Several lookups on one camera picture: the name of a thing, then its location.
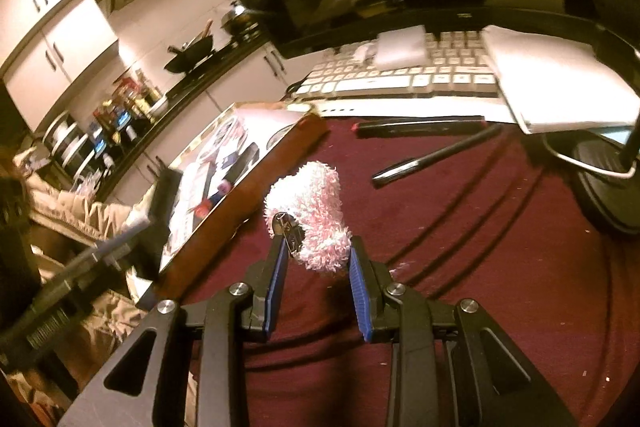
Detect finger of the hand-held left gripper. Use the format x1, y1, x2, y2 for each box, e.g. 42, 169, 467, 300
60, 169, 183, 278

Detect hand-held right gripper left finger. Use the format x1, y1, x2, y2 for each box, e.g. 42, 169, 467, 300
57, 234, 291, 427

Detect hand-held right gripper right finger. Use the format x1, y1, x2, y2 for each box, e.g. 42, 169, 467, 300
348, 237, 581, 427

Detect white box with gold rim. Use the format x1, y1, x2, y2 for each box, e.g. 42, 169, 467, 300
150, 102, 331, 303

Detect pink fluffy keychain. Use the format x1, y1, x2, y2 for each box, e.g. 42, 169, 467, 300
263, 161, 351, 275

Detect beige puffer jacket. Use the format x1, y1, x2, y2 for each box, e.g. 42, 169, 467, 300
12, 147, 166, 408

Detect group of counter bottles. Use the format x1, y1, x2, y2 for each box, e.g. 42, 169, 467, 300
87, 74, 168, 158

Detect white round appliance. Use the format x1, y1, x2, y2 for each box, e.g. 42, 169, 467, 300
42, 109, 101, 178

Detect white lower kitchen cabinets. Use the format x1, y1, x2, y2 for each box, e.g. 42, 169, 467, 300
107, 42, 301, 208

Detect white kitchen cabinets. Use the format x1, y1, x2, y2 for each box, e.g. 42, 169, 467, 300
0, 0, 181, 132
107, 42, 301, 208

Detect black kitchen counter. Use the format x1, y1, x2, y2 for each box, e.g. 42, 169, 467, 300
107, 32, 273, 188

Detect black wok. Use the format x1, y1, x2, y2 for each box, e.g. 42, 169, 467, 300
164, 19, 216, 75

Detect maroon desk mat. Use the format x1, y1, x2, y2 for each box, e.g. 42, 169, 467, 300
185, 114, 640, 427

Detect black pen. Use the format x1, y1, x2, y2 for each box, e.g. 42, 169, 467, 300
371, 123, 503, 186

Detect black marker with pink tip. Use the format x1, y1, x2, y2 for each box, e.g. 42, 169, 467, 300
352, 116, 486, 138

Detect white upper kitchen cabinets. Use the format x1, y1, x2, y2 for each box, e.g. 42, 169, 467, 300
0, 0, 181, 132

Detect metal cooking pot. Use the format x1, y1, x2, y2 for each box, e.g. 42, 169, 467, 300
220, 4, 261, 40

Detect white keyboard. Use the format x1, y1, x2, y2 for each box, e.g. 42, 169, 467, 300
287, 29, 518, 124

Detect white plastic packet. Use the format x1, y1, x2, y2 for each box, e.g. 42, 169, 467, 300
355, 27, 428, 68

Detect black round-base stand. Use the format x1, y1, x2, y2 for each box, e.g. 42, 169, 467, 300
570, 104, 640, 235

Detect white booklet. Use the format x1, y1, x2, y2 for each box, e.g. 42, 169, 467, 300
482, 24, 640, 135

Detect white cable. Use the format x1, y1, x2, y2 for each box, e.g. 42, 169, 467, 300
542, 132, 638, 180

